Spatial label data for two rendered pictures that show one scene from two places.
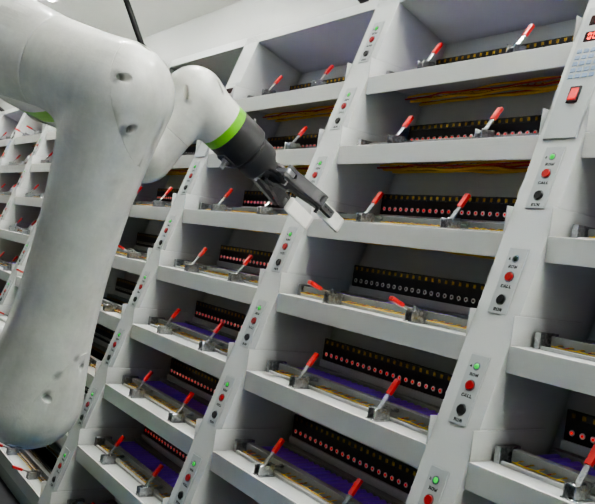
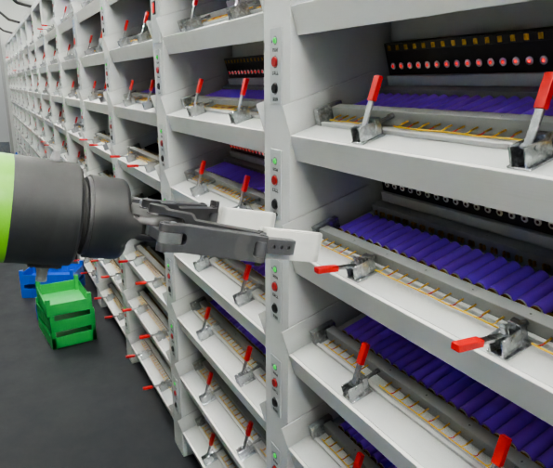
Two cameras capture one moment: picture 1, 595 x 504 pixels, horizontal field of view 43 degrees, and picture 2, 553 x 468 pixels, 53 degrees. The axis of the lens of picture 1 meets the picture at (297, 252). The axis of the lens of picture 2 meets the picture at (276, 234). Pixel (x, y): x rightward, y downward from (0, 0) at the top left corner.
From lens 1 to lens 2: 101 cm
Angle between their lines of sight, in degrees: 26
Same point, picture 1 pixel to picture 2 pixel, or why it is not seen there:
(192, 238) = (192, 140)
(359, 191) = (348, 55)
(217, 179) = (188, 60)
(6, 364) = not seen: outside the picture
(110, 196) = not seen: outside the picture
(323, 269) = (337, 187)
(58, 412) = not seen: outside the picture
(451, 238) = (545, 196)
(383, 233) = (403, 170)
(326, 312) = (358, 297)
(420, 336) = (532, 396)
